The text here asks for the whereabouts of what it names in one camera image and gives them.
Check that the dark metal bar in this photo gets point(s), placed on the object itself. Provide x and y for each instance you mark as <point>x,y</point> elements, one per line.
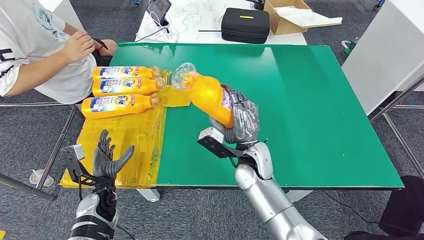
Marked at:
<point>24,186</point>

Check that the white foam sheet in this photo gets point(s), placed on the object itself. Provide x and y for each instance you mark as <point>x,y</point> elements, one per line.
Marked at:
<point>307,18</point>

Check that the black zip case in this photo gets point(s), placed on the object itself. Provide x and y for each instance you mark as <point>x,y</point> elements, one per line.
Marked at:
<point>245,28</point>

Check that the white cabinet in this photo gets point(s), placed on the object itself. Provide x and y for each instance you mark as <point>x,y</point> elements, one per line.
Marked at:
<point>384,49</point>

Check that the person's right forearm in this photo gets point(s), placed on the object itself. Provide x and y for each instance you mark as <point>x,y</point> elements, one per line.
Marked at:
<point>36,76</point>

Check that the person's left forearm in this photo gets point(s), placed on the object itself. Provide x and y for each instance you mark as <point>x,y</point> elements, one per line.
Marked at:
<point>69,29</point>

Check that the thin black rod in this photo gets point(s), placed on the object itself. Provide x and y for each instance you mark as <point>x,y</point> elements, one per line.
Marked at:
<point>209,30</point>

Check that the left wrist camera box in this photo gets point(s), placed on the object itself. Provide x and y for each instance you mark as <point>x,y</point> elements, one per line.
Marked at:
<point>71,159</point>

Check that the small black device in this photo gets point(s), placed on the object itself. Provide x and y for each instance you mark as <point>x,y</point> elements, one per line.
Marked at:
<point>259,4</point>

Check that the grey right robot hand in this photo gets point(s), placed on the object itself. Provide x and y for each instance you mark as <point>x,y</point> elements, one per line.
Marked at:
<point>246,122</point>

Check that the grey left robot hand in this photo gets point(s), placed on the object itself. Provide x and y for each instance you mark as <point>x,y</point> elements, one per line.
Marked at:
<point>104,165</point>

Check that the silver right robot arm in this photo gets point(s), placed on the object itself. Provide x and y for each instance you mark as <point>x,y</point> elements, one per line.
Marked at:
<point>261,195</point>

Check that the person's right hand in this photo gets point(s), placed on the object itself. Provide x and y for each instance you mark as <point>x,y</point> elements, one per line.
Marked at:
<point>78,46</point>

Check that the blue caster wheel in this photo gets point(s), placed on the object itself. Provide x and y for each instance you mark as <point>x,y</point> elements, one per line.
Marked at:
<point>379,4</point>
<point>136,3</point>

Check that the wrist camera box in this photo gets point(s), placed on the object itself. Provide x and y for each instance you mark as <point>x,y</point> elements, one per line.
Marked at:
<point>215,144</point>
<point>71,159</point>

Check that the grey metal leg frame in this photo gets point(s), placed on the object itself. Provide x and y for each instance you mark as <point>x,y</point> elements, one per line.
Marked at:
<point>397,98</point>
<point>57,149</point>

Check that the green and white object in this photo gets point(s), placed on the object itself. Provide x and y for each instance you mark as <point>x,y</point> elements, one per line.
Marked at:
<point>348,49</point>

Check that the brown cardboard box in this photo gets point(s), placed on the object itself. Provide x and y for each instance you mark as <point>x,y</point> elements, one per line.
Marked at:
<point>280,24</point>

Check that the person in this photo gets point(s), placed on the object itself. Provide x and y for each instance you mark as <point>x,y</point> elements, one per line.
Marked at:
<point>30,39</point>

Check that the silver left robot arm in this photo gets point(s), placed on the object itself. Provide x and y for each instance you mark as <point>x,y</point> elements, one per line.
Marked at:
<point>87,208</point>

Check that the white table foot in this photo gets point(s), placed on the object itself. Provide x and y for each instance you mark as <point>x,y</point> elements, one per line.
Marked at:
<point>301,195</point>
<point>149,195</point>

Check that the yellow floor marker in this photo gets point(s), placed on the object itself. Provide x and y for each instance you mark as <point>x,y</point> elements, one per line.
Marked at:
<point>2,235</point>

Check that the person's left hand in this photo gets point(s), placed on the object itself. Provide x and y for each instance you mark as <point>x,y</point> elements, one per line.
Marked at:
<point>110,48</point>

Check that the yellow taped board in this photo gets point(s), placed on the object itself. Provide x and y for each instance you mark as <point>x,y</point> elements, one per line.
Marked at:
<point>132,149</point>

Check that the white table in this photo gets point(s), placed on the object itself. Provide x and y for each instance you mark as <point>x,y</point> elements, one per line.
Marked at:
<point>205,36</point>

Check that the clear plastic cup lid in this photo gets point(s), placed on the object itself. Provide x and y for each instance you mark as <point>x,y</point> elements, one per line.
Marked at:
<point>40,179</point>

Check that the tablet on stand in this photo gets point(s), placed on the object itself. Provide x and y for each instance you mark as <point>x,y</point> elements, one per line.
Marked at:
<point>159,9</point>

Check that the orange detergent bottle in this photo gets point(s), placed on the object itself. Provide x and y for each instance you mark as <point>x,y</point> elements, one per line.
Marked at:
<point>126,72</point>
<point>207,96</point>
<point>129,86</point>
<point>116,106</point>

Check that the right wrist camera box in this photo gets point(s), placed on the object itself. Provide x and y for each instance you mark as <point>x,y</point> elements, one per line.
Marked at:
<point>215,144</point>

